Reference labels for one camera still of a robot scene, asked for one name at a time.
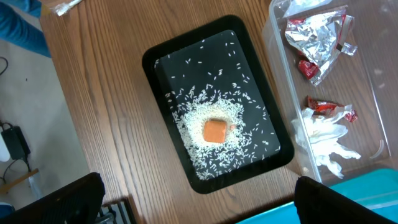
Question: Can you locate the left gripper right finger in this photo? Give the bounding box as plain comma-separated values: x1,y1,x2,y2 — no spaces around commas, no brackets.
294,176,394,224

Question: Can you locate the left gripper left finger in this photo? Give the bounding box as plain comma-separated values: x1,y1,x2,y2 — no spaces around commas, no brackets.
1,172,105,224

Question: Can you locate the white napkin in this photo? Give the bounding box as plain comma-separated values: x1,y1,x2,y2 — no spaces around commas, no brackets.
291,105,361,179

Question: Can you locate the red ketchup packet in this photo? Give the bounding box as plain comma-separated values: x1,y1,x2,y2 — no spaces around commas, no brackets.
307,96,358,123

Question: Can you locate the foil wrapper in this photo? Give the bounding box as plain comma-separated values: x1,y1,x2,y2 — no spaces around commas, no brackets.
285,6,358,86

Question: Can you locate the teal plastic tray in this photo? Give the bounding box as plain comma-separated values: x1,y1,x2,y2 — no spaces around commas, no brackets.
242,169,397,224

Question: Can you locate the black power adapter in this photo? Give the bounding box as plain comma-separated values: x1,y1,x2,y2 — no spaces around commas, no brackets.
1,126,30,162

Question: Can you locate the white rice pile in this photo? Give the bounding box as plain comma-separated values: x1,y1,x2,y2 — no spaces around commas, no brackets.
154,37,282,181

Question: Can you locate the orange food piece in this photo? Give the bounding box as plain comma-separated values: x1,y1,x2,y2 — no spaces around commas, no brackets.
203,119,236,144

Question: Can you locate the clear plastic bin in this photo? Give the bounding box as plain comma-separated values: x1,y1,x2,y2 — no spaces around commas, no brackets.
262,0,397,180

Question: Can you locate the black tray bin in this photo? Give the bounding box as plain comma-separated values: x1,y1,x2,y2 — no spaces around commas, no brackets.
142,15,294,194

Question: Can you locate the blue clothed person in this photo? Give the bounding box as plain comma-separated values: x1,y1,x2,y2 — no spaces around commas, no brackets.
1,0,51,58

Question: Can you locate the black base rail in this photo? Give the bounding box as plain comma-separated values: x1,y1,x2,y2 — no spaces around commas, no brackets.
95,198,137,224

